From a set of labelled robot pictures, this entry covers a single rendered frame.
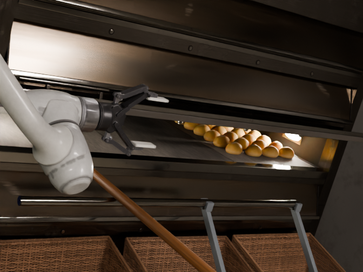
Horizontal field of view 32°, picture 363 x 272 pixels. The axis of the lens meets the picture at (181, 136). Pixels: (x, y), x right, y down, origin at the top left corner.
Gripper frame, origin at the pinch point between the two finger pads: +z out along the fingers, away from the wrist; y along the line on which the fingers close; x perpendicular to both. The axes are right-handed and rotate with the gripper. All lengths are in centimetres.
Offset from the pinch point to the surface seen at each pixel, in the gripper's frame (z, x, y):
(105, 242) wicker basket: 31, -54, 66
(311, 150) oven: 155, -70, 25
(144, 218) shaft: 4.6, 0.8, 29.5
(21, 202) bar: -26.0, -17.3, 32.8
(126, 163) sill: 32, -55, 33
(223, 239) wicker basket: 93, -51, 66
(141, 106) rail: 22.2, -40.9, 6.1
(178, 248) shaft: 4.7, 18.8, 29.6
